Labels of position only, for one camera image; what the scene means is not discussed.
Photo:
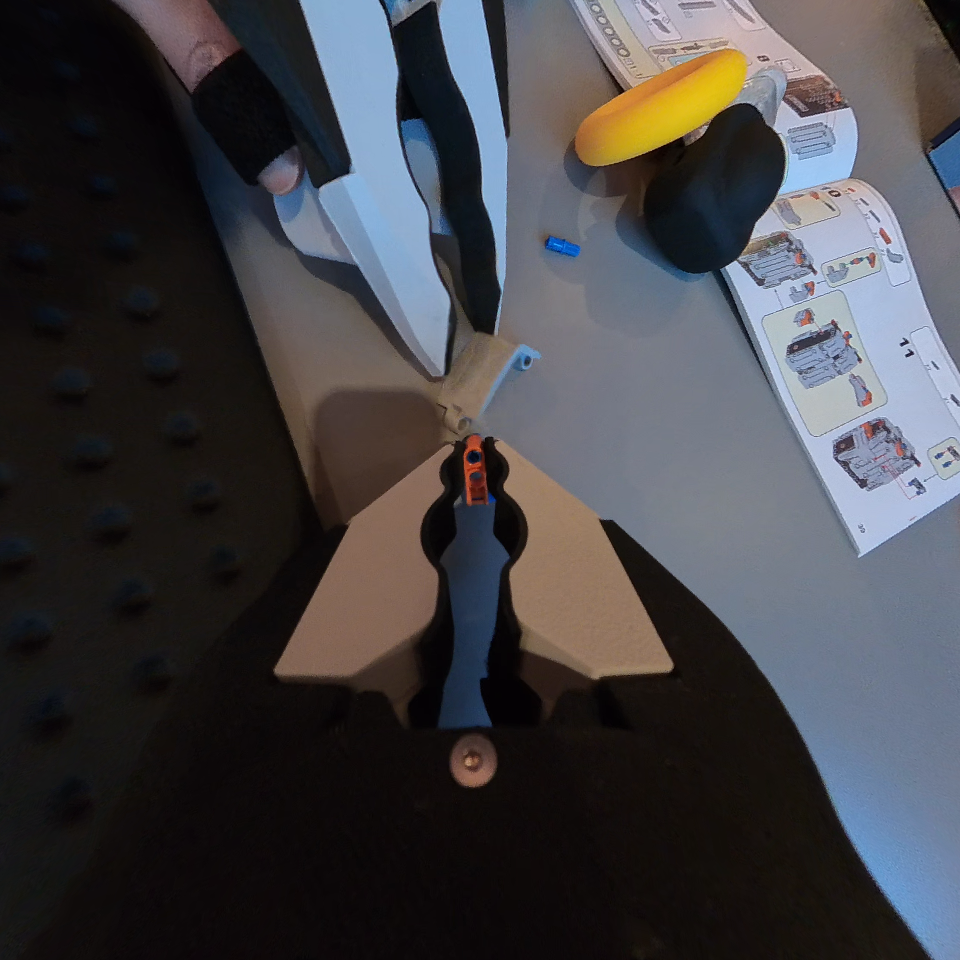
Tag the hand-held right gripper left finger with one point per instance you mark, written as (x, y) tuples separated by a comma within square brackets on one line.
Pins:
[(360, 600)]

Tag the clear bag of brick parts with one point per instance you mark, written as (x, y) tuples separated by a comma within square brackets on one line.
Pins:
[(765, 86)]

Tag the grey desk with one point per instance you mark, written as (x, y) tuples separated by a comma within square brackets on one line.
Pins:
[(637, 450)]

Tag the person's left hand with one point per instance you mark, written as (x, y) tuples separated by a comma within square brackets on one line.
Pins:
[(165, 30)]

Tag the small colourful booklet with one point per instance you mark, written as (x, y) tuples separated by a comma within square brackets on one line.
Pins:
[(946, 165)]

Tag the black foam wheel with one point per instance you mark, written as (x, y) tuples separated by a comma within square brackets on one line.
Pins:
[(712, 202)]

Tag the open instruction booklet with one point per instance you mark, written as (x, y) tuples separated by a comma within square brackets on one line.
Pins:
[(817, 360)]

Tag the grey angled brick piece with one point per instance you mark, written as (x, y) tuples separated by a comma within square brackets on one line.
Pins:
[(480, 375)]

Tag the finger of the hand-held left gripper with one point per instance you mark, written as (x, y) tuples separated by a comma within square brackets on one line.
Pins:
[(491, 112), (375, 225)]

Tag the orange connector with blue pins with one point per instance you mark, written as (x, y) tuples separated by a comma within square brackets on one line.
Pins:
[(474, 480)]

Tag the small blue pin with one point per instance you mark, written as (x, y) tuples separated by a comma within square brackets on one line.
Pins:
[(562, 246)]

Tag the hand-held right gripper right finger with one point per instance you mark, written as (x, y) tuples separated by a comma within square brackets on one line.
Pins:
[(585, 600)]

